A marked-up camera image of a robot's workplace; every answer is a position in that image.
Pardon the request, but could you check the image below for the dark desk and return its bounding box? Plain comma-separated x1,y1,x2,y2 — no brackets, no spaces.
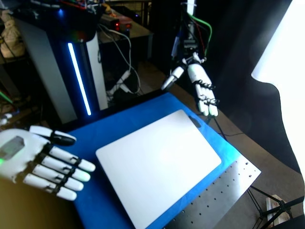
99,9,154,60

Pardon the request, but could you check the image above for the blue cloth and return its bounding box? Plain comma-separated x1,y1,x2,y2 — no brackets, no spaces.
67,92,243,229

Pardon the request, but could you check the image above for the black curtain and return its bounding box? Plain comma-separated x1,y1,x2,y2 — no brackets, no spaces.
152,0,301,172

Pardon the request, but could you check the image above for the black tripod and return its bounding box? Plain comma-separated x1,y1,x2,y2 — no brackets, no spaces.
247,186,305,229

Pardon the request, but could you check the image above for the black device with red lights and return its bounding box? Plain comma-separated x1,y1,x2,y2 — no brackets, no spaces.
107,18,134,31

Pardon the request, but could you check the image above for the grey column with blue light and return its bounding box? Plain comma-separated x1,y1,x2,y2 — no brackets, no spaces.
11,0,109,124

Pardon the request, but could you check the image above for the silver laptop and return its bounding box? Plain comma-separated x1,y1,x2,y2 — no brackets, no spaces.
95,109,222,229

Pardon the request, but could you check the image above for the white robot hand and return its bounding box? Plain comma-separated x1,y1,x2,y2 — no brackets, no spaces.
161,62,220,117
0,125,96,201

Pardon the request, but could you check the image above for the white cardboard box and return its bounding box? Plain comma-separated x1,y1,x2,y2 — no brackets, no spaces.
265,194,294,226

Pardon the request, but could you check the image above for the white cable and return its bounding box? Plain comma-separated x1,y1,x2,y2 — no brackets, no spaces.
97,23,141,95

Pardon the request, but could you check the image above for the white power strip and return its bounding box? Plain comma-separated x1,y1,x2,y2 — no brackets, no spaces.
106,71,131,94

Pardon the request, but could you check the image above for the perforated metal plate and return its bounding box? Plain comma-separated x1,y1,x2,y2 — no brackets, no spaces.
162,160,262,229

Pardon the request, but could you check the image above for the beige cloth bundle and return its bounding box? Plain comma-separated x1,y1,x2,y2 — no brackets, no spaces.
0,9,26,58

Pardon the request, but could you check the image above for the white backdrop panel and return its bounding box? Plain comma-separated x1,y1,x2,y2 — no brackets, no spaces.
251,0,305,172

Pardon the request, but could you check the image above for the black cable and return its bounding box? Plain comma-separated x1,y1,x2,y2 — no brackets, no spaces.
206,115,244,142

